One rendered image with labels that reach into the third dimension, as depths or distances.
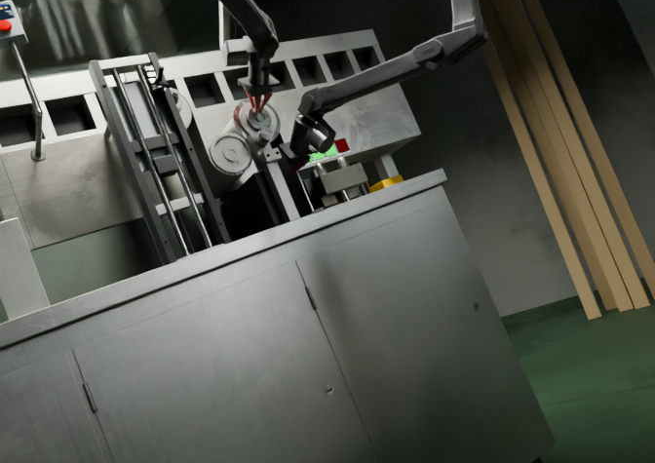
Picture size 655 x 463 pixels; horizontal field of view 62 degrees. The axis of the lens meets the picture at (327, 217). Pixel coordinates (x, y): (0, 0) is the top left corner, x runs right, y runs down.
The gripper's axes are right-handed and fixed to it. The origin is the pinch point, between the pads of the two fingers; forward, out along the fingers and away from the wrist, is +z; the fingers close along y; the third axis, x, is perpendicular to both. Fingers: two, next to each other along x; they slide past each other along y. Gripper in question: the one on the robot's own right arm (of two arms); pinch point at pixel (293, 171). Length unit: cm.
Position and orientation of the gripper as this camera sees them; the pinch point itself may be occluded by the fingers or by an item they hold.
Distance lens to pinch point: 167.3
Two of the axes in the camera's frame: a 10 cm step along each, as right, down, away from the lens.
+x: -5.6, -6.7, 4.9
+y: 8.0, -2.9, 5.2
